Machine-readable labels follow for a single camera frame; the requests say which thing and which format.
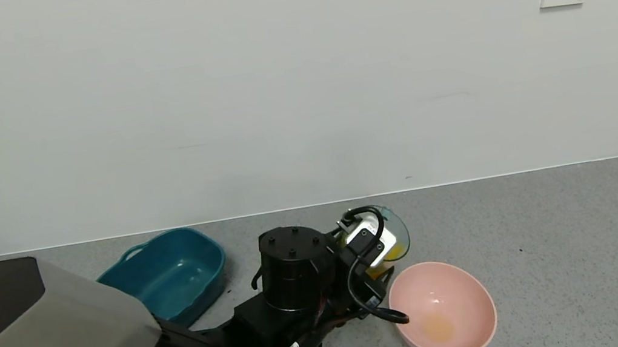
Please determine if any clear plastic cup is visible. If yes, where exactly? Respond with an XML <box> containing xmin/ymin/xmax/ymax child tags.
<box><xmin>345</xmin><ymin>201</ymin><xmax>416</xmax><ymax>282</ymax></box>

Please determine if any pink bowl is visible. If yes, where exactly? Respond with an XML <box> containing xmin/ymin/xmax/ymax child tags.
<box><xmin>384</xmin><ymin>253</ymin><xmax>502</xmax><ymax>347</ymax></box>

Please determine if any teal plastic basin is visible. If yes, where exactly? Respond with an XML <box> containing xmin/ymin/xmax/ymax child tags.
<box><xmin>91</xmin><ymin>222</ymin><xmax>236</xmax><ymax>340</ymax></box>

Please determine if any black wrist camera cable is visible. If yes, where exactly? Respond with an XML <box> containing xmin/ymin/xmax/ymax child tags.
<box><xmin>336</xmin><ymin>202</ymin><xmax>411</xmax><ymax>332</ymax></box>

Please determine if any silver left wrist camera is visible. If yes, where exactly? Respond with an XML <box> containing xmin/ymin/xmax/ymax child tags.
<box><xmin>343</xmin><ymin>214</ymin><xmax>402</xmax><ymax>272</ymax></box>

